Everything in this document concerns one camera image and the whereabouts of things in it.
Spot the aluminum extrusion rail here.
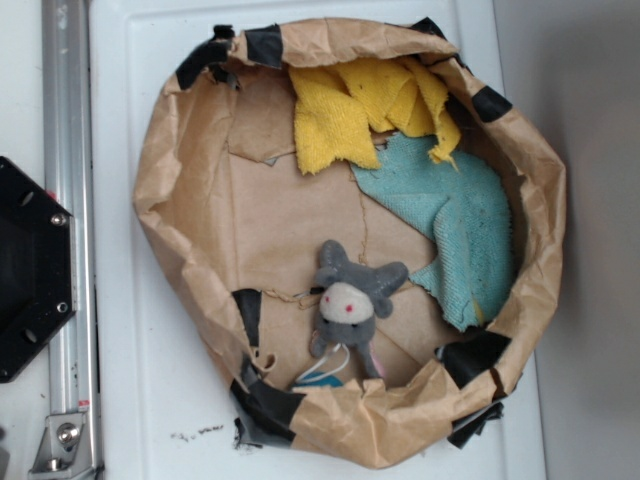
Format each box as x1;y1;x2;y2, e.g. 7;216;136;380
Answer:
42;1;104;479

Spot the brown paper bag bin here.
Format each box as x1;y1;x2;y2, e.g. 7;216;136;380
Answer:
133;18;566;468

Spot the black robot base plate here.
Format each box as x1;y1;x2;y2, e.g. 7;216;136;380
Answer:
0;157;75;384

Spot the blue round toy tag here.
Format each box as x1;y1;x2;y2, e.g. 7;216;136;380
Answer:
291;371;343;388

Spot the gray plush animal toy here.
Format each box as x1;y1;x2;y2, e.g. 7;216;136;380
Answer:
310;240;409;378

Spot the metal corner bracket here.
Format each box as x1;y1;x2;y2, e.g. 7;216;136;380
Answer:
28;412;95;479

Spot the teal terry cloth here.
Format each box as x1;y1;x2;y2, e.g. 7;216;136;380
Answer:
352;134;516;331

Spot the yellow terry cloth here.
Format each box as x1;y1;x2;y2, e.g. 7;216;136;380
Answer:
289;56;462;174

